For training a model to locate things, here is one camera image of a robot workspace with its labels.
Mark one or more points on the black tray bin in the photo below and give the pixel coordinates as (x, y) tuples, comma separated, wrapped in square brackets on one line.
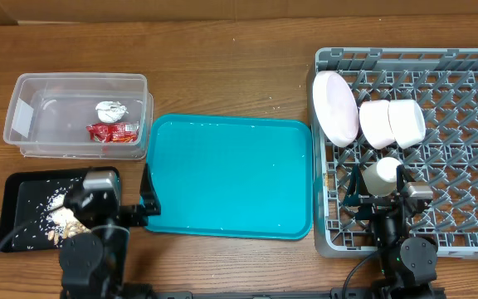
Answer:
[(25, 198)]

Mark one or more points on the red snack wrapper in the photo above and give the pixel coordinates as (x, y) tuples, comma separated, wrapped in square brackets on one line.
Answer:
[(120, 132)]

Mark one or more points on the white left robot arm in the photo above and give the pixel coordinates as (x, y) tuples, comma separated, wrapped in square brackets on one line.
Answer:
[(93, 263)]

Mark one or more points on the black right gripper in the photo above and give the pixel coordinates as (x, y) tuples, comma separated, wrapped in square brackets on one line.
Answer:
[(372, 205)]

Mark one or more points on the teal plastic tray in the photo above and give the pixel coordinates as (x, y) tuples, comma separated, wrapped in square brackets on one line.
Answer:
[(231, 177)]

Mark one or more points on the pink bowl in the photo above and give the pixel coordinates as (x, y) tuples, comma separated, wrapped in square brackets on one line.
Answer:
[(375, 124)]

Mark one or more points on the white cup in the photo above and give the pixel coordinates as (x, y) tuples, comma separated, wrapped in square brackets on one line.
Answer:
[(380, 178)]

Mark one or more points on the pink plate with food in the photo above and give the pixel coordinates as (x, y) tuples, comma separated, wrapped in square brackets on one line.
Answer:
[(335, 108)]

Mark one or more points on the clear plastic bin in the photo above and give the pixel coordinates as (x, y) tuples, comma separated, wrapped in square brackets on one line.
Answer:
[(50, 115)]

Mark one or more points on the white tissue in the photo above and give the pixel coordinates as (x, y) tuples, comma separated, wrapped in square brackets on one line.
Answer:
[(110, 111)]

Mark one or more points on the black rail at table edge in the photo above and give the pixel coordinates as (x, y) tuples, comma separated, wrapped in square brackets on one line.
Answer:
[(264, 294)]

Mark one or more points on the grey dishwasher rack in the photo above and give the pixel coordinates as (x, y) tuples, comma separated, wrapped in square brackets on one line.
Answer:
[(444, 83)]

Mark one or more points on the rice and peanut food pile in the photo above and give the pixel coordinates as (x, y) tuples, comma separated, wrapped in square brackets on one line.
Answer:
[(61, 224)]

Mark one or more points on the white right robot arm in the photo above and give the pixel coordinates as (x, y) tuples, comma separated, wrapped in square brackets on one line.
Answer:
[(407, 263)]

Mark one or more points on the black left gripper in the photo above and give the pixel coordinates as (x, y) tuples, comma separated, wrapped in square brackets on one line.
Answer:
[(135, 215)]

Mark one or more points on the white bowl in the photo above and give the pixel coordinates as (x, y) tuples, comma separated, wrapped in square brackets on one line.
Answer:
[(407, 122)]

